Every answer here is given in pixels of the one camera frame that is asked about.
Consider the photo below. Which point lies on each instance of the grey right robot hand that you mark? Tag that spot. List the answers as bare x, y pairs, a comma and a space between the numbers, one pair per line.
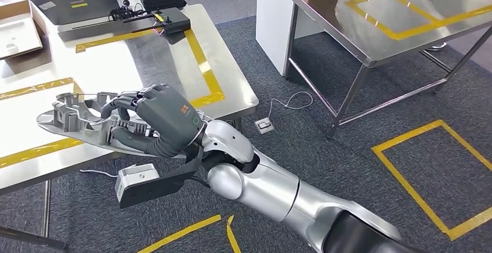
173, 120

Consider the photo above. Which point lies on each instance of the grey plastic wheel cover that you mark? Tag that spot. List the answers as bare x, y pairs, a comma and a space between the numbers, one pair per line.
50, 122

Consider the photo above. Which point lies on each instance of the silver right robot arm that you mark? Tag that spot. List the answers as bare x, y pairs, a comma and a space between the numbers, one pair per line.
269, 189

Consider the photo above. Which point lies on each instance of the stainless steel workbench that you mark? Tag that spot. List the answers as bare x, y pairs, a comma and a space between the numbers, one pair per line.
115, 66

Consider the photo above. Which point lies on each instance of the white floor socket box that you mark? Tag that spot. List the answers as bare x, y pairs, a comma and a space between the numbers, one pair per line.
264, 125

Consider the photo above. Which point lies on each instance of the black device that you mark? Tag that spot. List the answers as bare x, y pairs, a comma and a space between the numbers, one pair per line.
177, 20

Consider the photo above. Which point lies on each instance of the worn yellow table tape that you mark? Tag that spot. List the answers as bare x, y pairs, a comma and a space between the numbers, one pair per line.
38, 151

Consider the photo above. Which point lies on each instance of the white cabinet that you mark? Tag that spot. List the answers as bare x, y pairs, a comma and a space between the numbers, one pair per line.
273, 20

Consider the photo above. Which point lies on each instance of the black Lenovo laptop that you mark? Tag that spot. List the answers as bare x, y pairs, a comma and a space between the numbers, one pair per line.
69, 1

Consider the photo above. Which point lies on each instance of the flat white box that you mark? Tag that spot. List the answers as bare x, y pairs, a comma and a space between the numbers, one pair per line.
19, 38

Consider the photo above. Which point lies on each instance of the brown open cardboard box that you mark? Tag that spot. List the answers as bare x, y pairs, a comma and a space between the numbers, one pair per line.
15, 9

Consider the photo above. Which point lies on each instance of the stainless steel table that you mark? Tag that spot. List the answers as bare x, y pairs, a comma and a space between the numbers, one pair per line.
384, 51

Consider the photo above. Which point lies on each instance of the yellow table tape rectangle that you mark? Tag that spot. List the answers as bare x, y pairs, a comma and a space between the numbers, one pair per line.
399, 35

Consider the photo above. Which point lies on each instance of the chrome round stanchion base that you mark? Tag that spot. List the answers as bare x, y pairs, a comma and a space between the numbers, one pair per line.
436, 46

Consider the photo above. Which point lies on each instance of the pale wrist camera, black bracket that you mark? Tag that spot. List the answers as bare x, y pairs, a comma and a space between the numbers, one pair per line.
138, 184

